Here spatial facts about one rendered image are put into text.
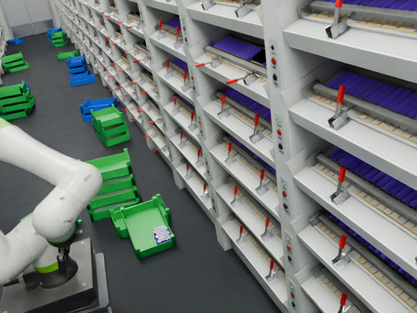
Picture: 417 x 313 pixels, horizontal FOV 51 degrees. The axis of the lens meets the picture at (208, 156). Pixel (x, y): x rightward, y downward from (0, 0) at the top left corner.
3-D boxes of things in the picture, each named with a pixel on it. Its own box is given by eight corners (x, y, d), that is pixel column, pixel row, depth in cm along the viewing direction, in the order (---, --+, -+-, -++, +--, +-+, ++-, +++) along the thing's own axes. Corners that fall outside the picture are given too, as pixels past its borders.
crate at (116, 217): (119, 240, 236) (116, 227, 232) (112, 221, 253) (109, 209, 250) (172, 221, 244) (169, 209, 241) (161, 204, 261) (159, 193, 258)
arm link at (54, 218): (18, 218, 113) (53, 240, 112) (50, 180, 119) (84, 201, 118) (30, 233, 126) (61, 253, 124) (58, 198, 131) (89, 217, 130)
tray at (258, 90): (275, 112, 123) (262, 84, 118) (199, 69, 175) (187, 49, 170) (331, 72, 125) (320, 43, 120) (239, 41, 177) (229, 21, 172)
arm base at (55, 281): (2, 302, 154) (-5, 289, 152) (13, 274, 168) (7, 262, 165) (75, 282, 155) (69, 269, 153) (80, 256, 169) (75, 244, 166)
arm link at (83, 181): (2, 166, 138) (-17, 146, 129) (26, 140, 143) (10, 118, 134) (90, 215, 126) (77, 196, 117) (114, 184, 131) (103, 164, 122)
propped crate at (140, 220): (175, 245, 224) (174, 236, 219) (138, 259, 219) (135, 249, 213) (157, 205, 245) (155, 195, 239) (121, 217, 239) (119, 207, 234)
